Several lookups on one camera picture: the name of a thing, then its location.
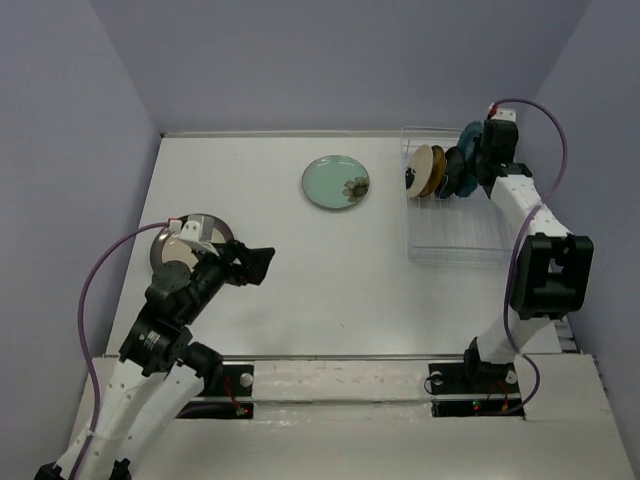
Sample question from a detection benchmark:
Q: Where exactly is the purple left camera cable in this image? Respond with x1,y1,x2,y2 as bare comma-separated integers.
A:
69,219,176,480

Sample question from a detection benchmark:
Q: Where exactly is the black round plate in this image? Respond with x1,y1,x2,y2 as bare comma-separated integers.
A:
436,147,465,199

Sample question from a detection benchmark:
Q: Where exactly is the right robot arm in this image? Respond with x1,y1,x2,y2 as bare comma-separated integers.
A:
460,115,594,392

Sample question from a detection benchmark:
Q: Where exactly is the light green flower plate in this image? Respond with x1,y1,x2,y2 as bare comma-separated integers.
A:
301,155,370,210

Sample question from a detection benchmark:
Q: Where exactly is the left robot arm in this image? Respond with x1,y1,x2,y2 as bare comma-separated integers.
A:
36,240,276,479

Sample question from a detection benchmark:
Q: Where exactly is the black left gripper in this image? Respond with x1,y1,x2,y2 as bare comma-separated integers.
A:
182,238,276,323

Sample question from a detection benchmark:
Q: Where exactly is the teal scalloped plate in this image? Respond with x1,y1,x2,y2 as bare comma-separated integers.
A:
455,120,484,198

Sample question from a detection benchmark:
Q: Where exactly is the amber patterned plate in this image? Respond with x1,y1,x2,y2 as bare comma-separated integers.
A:
426,145,446,195

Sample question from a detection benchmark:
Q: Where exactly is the clear wire dish rack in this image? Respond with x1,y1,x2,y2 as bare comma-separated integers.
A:
401,127,515,265

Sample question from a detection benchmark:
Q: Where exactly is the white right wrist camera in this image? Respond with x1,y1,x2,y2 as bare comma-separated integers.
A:
487,103,517,123

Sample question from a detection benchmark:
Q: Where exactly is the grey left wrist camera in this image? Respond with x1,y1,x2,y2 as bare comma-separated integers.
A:
168,214,216,254

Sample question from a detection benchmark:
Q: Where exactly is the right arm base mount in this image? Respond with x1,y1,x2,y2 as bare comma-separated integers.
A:
423,362,524,418

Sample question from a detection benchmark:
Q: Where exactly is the cream plate with black spot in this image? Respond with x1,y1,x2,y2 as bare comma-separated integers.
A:
405,145,434,198

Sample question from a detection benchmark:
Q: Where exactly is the grey brown rimmed plate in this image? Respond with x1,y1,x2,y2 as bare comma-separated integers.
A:
149,213,234,271

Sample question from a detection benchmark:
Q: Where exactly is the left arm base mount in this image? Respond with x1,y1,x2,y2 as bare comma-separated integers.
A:
178,363,254,420

